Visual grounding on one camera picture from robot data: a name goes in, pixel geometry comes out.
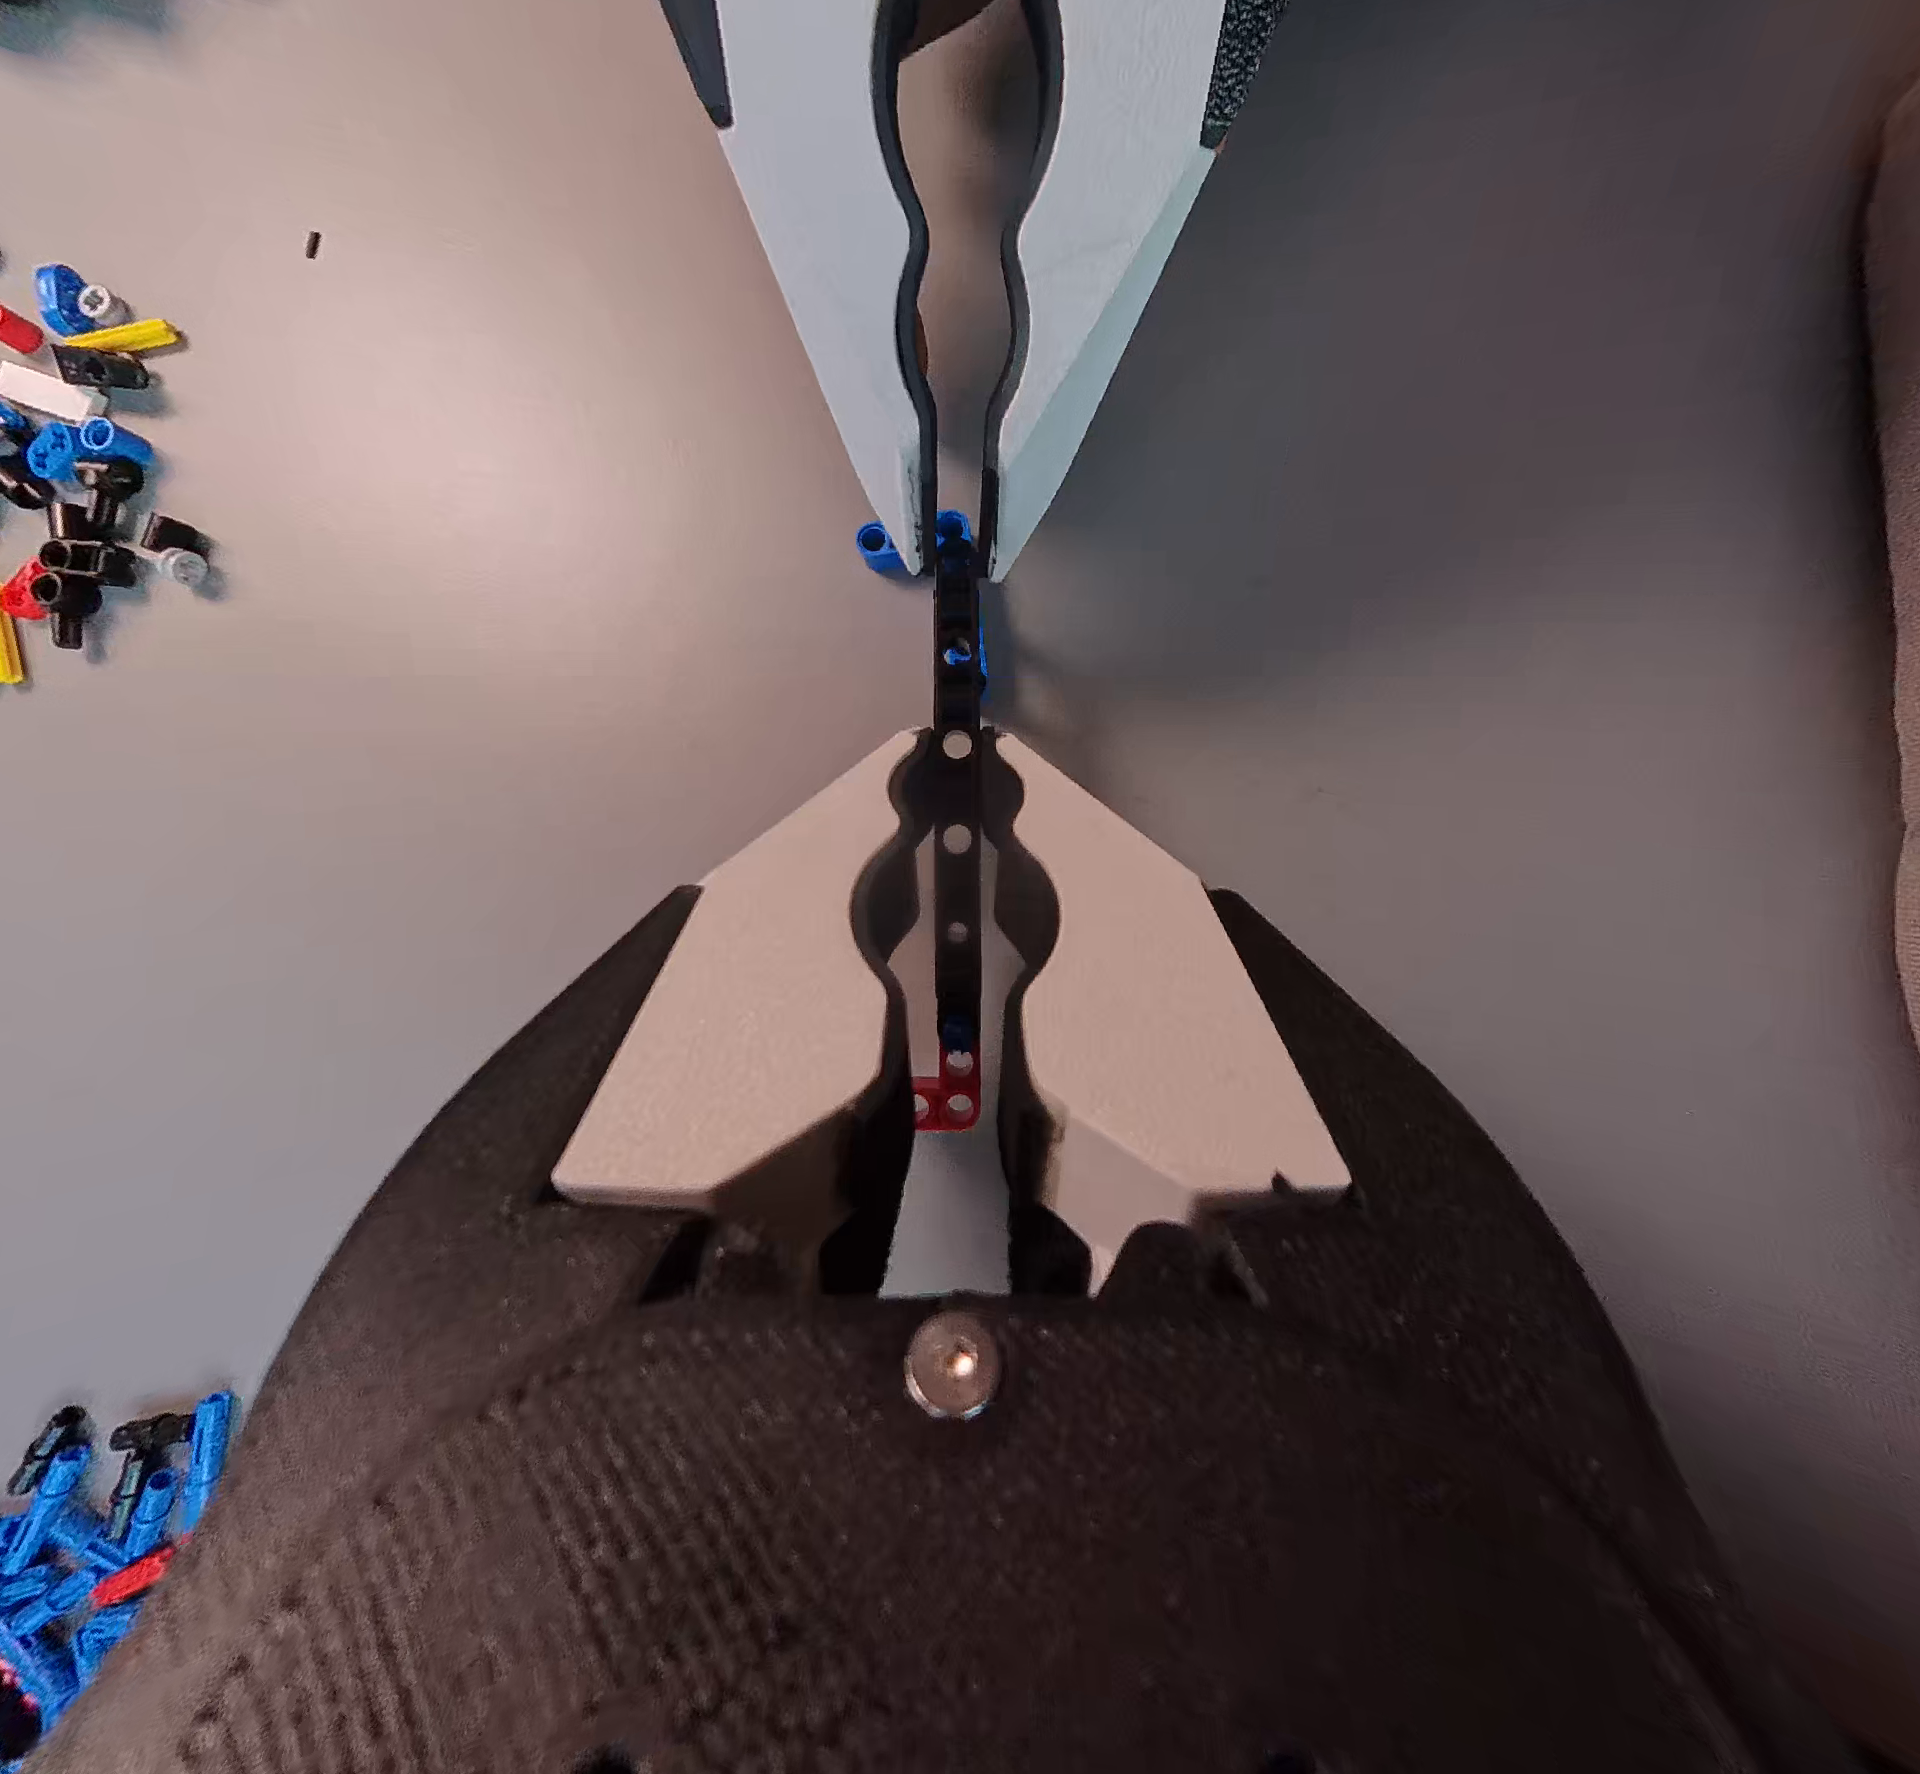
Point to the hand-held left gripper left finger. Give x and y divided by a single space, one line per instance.
731 1054

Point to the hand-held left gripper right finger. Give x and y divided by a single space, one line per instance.
1171 1054

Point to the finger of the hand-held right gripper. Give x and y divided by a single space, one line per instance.
1139 75
793 75

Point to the red lego angle piece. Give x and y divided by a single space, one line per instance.
943 1121

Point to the black lego beam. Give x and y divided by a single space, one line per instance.
947 789

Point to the blue lego connector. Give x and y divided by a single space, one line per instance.
899 552

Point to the pile of mixed lego pieces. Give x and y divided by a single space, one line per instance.
93 455

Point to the pile of blue lego pins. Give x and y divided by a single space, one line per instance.
57 1551

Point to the beige ribbed fabric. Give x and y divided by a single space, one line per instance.
1898 529

